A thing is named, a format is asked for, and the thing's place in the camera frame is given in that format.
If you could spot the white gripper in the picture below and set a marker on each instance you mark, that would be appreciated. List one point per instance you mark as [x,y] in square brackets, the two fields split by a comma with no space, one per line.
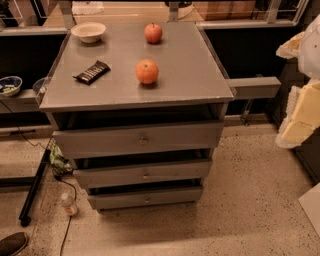
[310,53]

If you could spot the grey top drawer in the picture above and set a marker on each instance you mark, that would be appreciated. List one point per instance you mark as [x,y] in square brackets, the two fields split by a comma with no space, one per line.
[113,141]

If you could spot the grey drawer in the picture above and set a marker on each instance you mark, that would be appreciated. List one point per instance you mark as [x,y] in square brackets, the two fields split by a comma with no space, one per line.
[142,173]
[113,141]
[146,198]

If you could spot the grey bottom drawer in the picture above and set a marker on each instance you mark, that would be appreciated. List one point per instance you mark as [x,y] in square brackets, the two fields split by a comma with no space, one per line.
[146,198]

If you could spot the grey drawer cabinet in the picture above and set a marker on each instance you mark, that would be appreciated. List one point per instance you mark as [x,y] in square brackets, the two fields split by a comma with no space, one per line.
[190,88]

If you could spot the grey middle drawer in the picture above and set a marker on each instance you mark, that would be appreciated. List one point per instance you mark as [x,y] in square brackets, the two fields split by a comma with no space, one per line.
[142,173]

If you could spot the grey side shelf bar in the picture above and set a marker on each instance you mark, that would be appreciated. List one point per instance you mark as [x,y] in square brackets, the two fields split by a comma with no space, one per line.
[254,88]

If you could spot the orange fruit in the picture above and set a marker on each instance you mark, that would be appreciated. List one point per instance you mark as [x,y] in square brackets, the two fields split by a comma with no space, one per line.
[147,71]

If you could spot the red apple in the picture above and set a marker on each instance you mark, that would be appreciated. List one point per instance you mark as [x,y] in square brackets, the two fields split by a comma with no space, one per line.
[153,33]

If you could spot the dark chocolate bar wrapper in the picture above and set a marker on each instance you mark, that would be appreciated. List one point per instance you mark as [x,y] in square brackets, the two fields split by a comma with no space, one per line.
[93,73]

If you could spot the white empty bowl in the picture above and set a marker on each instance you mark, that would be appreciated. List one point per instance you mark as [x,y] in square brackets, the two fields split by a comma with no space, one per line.
[89,32]

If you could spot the green snack bag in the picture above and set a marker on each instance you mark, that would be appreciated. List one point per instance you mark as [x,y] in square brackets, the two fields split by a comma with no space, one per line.
[59,163]

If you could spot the clear plastic cup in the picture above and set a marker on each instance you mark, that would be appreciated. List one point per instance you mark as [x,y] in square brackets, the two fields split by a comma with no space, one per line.
[41,85]

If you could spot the clear plastic bottle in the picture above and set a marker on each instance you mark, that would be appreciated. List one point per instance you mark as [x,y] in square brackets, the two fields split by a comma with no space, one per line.
[69,204]

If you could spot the blue patterned bowl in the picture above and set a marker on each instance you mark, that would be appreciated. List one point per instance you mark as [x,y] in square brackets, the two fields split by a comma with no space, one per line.
[10,85]

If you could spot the black stand leg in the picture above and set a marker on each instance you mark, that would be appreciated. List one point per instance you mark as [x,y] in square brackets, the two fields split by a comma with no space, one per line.
[24,217]

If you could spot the dark shoe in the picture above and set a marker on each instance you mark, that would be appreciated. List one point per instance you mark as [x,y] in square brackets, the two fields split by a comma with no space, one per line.
[13,244]

